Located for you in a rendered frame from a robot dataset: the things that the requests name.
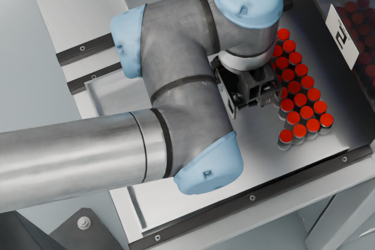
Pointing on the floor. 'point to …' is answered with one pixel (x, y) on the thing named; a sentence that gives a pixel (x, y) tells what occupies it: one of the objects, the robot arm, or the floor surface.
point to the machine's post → (344, 215)
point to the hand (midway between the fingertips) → (235, 89)
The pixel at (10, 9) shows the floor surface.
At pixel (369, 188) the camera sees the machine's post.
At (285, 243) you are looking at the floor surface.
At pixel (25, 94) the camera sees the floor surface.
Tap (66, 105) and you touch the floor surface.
